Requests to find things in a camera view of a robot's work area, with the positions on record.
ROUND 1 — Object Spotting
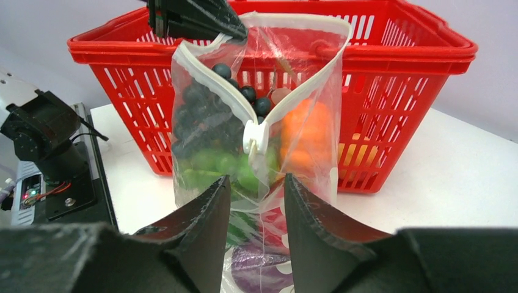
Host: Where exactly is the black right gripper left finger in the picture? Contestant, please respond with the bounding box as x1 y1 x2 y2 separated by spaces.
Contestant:
1 175 230 292

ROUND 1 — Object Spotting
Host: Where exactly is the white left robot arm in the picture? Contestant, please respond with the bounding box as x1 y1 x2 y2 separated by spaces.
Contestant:
1 1 248 187

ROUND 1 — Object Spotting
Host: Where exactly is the clear dotted zip top bag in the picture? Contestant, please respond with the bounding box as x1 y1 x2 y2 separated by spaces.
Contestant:
172 12 352 292

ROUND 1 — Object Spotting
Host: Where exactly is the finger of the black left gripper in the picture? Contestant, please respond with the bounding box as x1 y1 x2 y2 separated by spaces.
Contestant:
146 0 248 42

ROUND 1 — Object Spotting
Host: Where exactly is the red plastic shopping basket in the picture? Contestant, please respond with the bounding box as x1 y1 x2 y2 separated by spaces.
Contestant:
68 1 478 194

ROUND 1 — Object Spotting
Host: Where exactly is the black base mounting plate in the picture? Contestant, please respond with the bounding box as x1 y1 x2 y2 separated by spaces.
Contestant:
33 125 119 230

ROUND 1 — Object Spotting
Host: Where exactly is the green grape bunch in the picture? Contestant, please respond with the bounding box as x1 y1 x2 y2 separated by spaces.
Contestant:
172 146 259 201

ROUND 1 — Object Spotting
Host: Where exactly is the red toy food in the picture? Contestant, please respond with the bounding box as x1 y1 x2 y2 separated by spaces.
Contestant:
259 203 289 255

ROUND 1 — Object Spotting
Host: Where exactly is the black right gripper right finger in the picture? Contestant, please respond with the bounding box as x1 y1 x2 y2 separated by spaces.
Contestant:
284 174 517 292

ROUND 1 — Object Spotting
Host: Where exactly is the black grape bunch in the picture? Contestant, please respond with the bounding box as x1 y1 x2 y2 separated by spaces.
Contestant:
172 63 272 159

